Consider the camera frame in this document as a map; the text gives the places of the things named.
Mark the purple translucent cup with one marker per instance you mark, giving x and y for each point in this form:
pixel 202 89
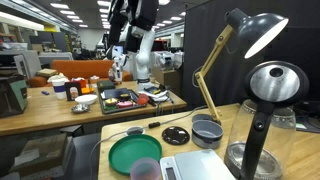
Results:
pixel 145 169

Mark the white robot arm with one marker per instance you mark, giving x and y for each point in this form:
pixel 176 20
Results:
pixel 138 13

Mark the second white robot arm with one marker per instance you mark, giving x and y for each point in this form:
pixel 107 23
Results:
pixel 142 58

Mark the green plastic plate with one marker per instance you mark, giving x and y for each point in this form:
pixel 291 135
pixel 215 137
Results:
pixel 126 151

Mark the white paper cup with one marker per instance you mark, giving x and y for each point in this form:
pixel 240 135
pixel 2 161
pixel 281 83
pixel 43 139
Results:
pixel 58 83

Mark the dark grey tray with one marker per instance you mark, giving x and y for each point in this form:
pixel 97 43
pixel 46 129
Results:
pixel 118 100

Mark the black round lid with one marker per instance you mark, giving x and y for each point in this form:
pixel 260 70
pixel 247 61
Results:
pixel 175 135

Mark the white ringed desk grommet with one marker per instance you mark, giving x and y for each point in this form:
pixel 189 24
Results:
pixel 135 130

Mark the grey round bowl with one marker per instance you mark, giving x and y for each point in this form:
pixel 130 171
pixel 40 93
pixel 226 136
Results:
pixel 207 134

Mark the white bowl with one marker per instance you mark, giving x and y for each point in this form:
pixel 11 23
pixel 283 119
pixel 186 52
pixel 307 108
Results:
pixel 86 99

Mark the small metal dish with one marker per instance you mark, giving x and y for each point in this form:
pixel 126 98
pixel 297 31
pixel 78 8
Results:
pixel 80 108

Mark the white digital kitchen scale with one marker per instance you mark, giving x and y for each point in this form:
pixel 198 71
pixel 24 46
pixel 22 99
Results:
pixel 196 165

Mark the black and wood desk lamp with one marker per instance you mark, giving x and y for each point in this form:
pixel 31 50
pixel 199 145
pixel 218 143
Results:
pixel 254 32

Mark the glass electric kettle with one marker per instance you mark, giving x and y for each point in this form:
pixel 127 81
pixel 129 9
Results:
pixel 260 136

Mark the cardboard box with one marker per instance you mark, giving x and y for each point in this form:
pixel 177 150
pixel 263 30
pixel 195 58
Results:
pixel 46 157

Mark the green black box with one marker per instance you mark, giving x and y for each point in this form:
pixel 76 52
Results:
pixel 13 95

